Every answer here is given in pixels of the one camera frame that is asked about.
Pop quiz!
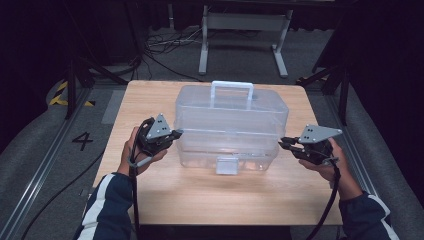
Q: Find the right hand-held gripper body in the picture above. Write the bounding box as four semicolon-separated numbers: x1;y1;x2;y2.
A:
297;124;344;167

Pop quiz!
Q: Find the left hand-held gripper cable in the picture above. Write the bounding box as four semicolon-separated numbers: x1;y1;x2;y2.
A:
128;117;156;240

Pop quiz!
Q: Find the clear plastic storage box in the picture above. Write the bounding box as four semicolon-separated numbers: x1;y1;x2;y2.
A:
174;80;291;176

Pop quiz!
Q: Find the hand-held gripper cable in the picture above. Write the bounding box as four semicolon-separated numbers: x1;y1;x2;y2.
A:
305;156;342;240
128;117;156;240

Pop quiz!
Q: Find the person's left hand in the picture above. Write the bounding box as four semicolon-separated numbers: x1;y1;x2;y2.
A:
116;125;168;178

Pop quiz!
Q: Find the metal floor rail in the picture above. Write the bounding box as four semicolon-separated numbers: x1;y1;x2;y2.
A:
0;87;93;240
324;94;400;240

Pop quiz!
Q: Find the person's right hand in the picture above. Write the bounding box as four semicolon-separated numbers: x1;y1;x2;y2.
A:
297;137;365;202

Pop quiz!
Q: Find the black floor cable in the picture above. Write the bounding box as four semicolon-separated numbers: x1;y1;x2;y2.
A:
20;149;106;240

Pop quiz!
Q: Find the tangle of floor cables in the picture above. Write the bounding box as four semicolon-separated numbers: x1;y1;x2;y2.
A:
142;27;205;83

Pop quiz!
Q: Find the right hand-held gripper cable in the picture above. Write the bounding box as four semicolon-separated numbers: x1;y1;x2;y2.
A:
305;156;342;240

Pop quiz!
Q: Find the grey metal post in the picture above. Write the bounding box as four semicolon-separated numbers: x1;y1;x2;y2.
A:
167;3;176;30

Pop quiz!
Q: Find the grey metal table frame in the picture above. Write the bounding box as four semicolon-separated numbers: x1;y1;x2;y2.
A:
197;4;295;80

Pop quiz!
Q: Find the black metal stand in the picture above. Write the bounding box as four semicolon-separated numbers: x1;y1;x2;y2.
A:
295;62;352;127
64;3;130;121

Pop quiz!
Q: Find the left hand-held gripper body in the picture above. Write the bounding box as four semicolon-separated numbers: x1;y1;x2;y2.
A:
135;113;175;158

